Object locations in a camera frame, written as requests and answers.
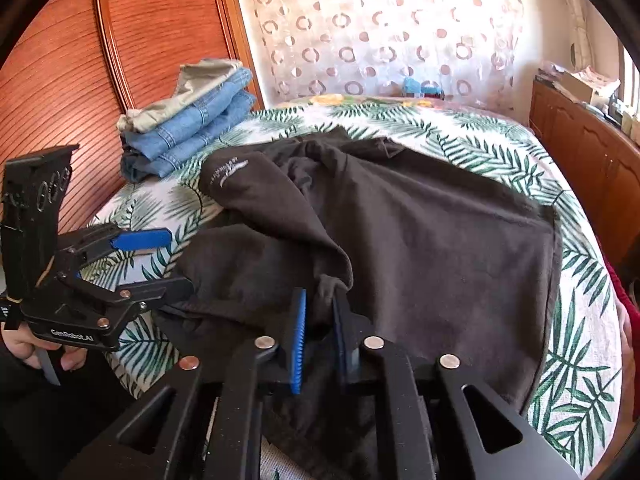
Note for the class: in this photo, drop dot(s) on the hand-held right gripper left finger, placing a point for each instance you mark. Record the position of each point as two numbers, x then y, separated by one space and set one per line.
298 340

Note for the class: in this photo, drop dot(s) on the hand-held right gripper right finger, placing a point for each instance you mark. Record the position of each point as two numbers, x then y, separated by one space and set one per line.
341 345

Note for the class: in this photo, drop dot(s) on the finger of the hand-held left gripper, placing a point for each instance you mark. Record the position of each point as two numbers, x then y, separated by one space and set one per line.
145 238
155 292

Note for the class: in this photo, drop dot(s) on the black pants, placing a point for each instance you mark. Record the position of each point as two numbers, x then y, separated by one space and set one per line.
400 240

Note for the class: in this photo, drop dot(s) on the person's left forearm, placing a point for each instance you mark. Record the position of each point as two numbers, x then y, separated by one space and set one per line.
40 425

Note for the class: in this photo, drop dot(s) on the folded beige pants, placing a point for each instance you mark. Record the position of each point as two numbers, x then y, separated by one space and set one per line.
200 77

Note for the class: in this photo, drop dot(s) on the person's left hand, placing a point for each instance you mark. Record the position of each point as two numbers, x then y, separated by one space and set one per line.
20 345

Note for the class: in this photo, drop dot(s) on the folded blue jeans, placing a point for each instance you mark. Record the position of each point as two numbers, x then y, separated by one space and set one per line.
210 105
200 145

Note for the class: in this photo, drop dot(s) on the wooden wardrobe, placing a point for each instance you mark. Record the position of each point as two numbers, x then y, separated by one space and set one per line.
150 20

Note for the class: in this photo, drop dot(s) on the floral bed sheet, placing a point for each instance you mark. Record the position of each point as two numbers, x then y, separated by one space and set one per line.
350 100

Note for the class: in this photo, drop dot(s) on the leaf-print bed cover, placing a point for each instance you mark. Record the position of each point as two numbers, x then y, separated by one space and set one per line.
500 150

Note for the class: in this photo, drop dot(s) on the small blue object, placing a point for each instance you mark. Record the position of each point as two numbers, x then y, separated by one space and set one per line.
412 86

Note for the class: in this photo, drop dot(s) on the red cloth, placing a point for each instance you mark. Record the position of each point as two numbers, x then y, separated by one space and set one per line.
622 285

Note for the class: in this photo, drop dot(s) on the sheer curtain with circles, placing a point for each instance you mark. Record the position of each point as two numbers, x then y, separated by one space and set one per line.
350 20

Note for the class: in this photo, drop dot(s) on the wooden cabinet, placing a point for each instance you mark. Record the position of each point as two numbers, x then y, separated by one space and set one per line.
590 150

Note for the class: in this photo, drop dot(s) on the pile of boxes and papers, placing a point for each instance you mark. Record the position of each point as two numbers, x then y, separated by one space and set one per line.
585 82

